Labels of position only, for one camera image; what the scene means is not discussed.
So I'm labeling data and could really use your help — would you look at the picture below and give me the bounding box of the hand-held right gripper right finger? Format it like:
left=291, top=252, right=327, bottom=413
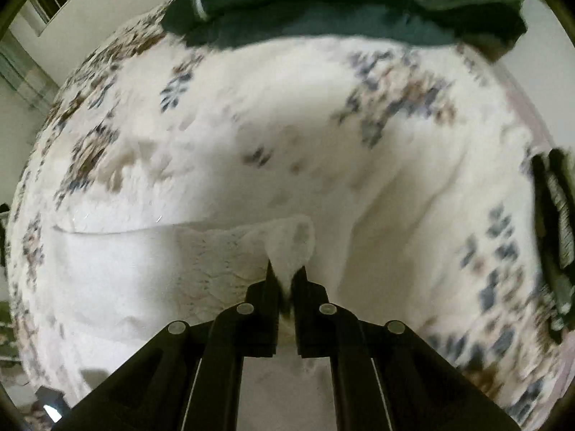
left=291, top=266, right=522, bottom=431

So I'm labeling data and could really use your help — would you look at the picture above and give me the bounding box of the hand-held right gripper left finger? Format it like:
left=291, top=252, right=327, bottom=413
left=53, top=260, right=280, bottom=431

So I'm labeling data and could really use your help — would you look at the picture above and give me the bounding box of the white knit garment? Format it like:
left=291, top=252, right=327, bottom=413
left=53, top=214, right=316, bottom=360

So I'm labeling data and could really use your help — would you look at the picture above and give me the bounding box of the dark striped garment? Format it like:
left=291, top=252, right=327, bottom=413
left=530, top=147, right=575, bottom=346

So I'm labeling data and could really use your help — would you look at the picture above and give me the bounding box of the floral printed white blanket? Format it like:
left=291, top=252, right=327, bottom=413
left=6, top=2, right=567, bottom=430

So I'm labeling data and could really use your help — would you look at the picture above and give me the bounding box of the dark green garment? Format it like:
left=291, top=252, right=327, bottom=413
left=161, top=0, right=533, bottom=61

